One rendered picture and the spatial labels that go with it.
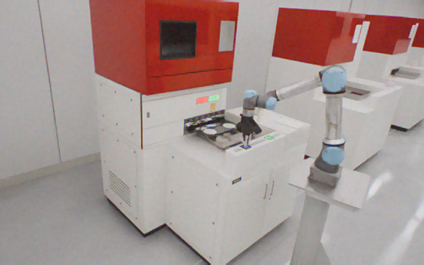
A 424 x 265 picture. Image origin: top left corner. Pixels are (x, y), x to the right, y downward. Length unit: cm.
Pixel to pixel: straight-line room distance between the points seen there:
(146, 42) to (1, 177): 220
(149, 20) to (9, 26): 159
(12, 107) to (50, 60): 55
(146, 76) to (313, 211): 138
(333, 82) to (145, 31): 109
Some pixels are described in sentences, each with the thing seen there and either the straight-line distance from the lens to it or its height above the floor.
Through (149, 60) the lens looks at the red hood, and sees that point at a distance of 193.
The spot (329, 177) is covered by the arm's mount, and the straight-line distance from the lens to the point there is 199.
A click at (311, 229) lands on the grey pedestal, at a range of 222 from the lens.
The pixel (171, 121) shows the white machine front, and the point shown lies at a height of 99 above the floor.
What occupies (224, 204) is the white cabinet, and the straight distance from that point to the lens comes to 196.
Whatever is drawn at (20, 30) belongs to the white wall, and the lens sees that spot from 322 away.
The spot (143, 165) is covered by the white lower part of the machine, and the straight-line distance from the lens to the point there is 221.
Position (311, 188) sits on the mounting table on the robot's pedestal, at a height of 82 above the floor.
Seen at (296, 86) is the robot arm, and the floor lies 138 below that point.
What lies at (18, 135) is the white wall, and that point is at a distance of 342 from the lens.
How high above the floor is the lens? 178
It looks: 22 degrees down
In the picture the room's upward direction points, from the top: 4 degrees clockwise
